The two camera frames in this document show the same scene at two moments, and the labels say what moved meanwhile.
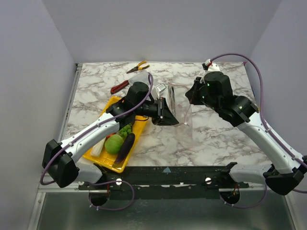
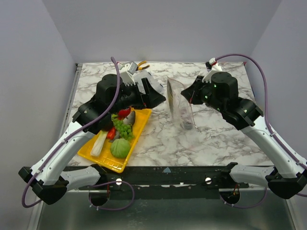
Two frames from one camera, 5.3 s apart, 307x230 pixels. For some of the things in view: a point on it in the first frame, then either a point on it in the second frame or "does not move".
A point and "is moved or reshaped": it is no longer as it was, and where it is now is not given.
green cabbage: (113, 143) -> (120, 148)
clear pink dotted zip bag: (179, 137) is moved or reshaped
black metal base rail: (199, 182) does not move
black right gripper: (192, 95) does not move
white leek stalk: (97, 148) does not move
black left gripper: (165, 117) -> (151, 99)
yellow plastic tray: (107, 159) does not move
